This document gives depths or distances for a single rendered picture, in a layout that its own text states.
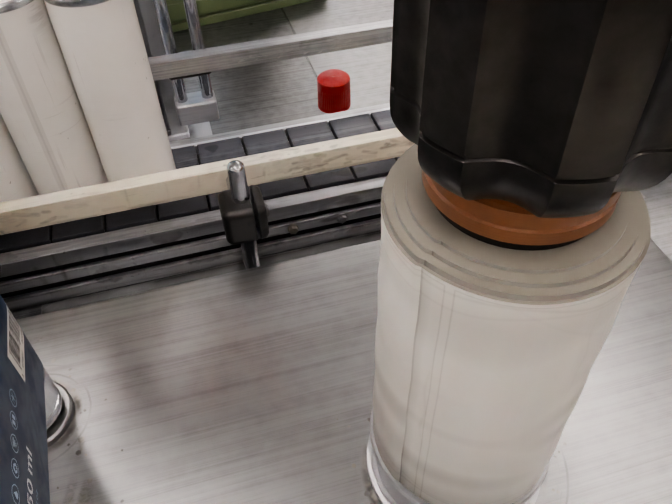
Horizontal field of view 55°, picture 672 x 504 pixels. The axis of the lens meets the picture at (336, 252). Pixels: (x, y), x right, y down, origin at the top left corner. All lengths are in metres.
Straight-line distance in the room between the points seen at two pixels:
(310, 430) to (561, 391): 0.17
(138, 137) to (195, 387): 0.18
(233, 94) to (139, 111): 0.26
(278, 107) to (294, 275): 0.29
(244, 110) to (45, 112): 0.27
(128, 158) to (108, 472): 0.22
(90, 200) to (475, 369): 0.33
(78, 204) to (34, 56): 0.10
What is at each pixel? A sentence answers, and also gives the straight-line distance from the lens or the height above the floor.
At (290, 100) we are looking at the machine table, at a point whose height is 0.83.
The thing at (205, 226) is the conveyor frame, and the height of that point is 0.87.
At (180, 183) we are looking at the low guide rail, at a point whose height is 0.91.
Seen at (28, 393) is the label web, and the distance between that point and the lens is 0.34.
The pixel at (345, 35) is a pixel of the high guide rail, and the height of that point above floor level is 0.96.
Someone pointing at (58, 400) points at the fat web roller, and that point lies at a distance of 0.39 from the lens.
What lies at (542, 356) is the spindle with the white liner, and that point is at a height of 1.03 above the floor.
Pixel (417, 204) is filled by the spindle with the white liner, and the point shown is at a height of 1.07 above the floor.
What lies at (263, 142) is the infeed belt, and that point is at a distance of 0.55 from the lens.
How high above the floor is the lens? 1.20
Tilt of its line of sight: 46 degrees down
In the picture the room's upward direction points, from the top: 2 degrees counter-clockwise
